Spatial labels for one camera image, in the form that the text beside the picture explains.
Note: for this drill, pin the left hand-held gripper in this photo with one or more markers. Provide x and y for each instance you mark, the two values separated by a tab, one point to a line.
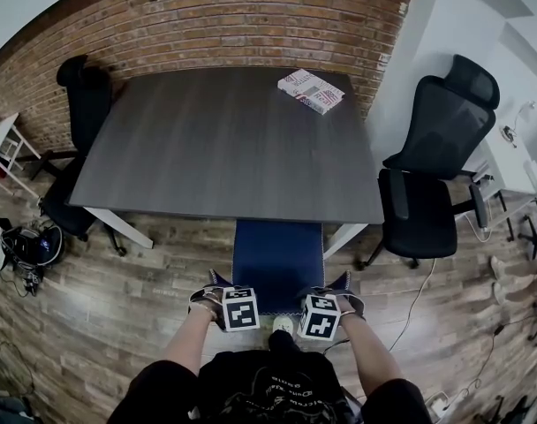
241	312

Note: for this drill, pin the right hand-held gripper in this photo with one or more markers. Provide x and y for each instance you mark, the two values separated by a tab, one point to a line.
319	318

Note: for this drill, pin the blue upholstered chair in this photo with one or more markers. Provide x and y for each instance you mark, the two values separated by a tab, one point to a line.
277	254

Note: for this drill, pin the person's left forearm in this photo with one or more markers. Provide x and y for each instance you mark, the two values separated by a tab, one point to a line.
189	342

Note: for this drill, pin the person's right hand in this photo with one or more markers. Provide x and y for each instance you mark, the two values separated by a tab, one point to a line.
352	304

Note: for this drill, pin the person's left hand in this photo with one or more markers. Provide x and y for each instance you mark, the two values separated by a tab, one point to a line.
206	296

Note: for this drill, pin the person's right shoe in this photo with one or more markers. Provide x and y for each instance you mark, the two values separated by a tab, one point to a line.
282	325

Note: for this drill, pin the person's black printed shirt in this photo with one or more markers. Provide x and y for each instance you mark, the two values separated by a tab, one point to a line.
268	391

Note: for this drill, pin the white power strip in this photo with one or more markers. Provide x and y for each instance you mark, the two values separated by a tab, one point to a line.
436	402

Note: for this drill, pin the dark wood table white legs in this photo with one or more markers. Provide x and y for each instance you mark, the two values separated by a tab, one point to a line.
224	148

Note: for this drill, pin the small black device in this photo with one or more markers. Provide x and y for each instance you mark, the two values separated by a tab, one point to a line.
30	283

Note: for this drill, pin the black equipment bag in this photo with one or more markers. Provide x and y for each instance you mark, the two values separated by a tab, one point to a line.
32	247

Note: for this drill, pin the striped cover book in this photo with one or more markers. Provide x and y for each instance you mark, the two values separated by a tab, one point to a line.
310	91

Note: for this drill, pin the black mesh headrest office chair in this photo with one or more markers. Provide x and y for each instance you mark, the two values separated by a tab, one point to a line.
445	122

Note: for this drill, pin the white desk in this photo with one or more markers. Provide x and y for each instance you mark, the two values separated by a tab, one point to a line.
511	166

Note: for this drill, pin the white flat panel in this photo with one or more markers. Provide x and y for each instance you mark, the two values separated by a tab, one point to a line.
533	179

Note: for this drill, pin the black high-back office chair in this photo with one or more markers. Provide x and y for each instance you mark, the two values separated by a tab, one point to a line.
85	104

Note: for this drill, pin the white shelf frame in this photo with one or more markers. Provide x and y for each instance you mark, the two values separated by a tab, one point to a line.
1	135

